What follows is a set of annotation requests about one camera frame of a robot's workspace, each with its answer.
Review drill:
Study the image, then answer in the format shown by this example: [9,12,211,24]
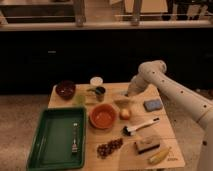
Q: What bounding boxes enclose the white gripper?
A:
[127,76,147,97]

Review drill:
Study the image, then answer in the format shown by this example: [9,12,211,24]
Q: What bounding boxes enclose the light green small object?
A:
[73,94,86,106]

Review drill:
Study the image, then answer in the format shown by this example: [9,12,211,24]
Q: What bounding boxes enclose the wooden table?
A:
[47,81,186,171]

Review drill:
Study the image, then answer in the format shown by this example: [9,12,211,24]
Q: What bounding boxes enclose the green plastic tray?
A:
[26,107,87,171]

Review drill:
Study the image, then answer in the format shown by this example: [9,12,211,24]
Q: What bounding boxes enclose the dark brown bowl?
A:
[55,80,76,100]

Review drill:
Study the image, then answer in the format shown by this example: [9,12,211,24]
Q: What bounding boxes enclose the dark green cup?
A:
[89,86,106,102]

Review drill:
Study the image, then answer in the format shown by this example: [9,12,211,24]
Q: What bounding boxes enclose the blue sponge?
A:
[143,99,163,112]

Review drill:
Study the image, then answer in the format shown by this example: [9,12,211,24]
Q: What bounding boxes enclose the grey-blue towel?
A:
[113,95,131,108]

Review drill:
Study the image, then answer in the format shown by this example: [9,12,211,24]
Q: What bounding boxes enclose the metal fork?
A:
[72,122,78,154]

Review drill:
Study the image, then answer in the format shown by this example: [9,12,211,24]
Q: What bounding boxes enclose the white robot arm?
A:
[127,60,213,171]

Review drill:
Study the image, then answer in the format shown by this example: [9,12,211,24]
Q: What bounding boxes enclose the red orange bowl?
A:
[89,104,117,129]

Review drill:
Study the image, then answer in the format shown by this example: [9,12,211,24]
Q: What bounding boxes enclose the yellow corn cob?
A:
[148,148,171,165]

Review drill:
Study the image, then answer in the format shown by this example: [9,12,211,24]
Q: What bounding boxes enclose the bunch of dark grapes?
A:
[97,138,123,159]

